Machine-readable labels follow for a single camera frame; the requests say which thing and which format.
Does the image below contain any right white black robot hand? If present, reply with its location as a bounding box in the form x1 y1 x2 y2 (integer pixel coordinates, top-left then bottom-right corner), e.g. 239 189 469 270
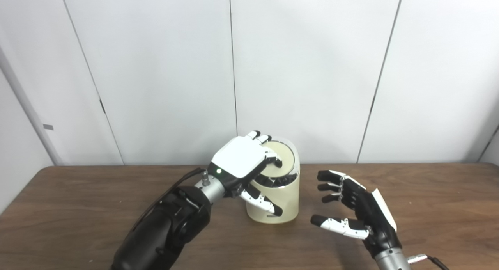
311 170 402 251

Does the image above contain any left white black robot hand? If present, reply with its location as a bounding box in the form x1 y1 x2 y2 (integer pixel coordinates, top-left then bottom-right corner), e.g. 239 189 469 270
207 131 284 217

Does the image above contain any cream round bin lid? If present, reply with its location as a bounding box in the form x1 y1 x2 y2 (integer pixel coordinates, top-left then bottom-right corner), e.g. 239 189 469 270
260 142 295 178

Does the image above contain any cream-colored desktop bin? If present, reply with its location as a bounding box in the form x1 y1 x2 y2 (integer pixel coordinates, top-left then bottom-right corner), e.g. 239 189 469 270
246 140 300 224

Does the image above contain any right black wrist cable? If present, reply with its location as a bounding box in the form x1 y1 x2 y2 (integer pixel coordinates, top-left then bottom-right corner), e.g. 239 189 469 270
407 254 449 270

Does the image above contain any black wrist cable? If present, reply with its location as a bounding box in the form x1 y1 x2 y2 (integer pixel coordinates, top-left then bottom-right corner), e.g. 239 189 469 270
133 167 206 239
407 254 449 270

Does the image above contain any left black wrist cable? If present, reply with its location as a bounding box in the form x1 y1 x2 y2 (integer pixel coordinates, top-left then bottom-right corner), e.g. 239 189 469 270
133 167 206 239

